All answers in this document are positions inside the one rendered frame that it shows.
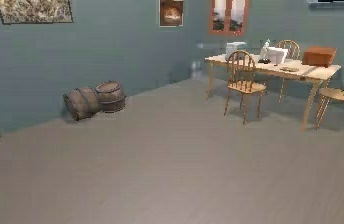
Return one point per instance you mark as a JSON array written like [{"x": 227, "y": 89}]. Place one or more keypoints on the brown framed wall picture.
[{"x": 171, "y": 12}]

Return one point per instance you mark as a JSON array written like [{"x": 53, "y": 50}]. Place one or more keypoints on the brown box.
[{"x": 319, "y": 56}]

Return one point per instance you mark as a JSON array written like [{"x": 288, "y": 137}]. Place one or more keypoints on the flat grey dish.
[{"x": 290, "y": 69}]

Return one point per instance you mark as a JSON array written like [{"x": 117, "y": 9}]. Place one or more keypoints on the light wooden table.
[{"x": 300, "y": 71}]

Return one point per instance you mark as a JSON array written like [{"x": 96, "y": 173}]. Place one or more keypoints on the pale grey box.
[{"x": 234, "y": 48}]

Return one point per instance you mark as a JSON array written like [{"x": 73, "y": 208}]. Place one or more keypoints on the red framed window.
[{"x": 229, "y": 16}]

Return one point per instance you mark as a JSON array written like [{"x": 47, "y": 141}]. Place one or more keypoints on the white bottle on black base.
[{"x": 264, "y": 53}]

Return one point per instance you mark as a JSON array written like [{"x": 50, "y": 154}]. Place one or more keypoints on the wooden spindle back chair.
[
  {"x": 340, "y": 96},
  {"x": 243, "y": 84},
  {"x": 290, "y": 48}
]

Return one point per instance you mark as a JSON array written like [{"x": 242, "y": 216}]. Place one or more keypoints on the brown wooden barrel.
[
  {"x": 111, "y": 96},
  {"x": 81, "y": 102}
]

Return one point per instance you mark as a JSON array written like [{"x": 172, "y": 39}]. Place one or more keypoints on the speckled framed wall picture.
[{"x": 35, "y": 10}]

